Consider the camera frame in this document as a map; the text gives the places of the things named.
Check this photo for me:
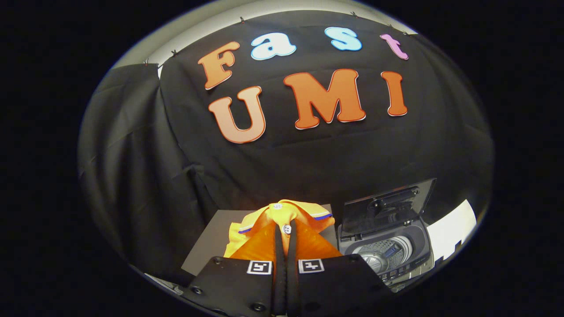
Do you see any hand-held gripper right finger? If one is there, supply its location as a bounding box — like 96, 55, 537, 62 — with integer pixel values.
286, 220, 397, 317

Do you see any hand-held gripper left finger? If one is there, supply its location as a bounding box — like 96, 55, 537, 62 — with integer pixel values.
181, 222, 287, 317

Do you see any yellow orange polo shirt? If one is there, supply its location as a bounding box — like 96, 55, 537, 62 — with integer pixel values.
223, 199, 336, 258

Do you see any dark washing machine lid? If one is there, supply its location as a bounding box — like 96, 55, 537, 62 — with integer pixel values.
341, 178, 438, 237

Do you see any grey washing machine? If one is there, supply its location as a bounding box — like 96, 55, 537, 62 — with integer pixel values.
337, 178, 438, 292

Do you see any grey box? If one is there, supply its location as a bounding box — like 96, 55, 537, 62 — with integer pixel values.
181, 203, 341, 276

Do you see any white sheet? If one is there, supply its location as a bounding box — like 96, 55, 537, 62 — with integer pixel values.
427, 199, 478, 265

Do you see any row of black clips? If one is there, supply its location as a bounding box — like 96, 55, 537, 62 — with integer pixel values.
142, 11, 408, 66

